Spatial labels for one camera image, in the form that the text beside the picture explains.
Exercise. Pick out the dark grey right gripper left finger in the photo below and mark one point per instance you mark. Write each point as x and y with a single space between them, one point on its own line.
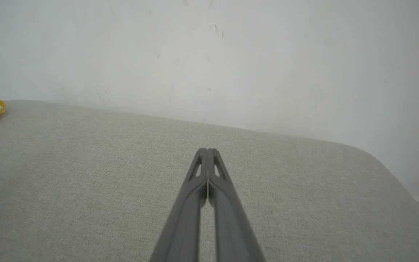
187 218

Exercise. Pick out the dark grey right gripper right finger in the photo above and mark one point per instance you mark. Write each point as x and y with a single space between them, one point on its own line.
231 225

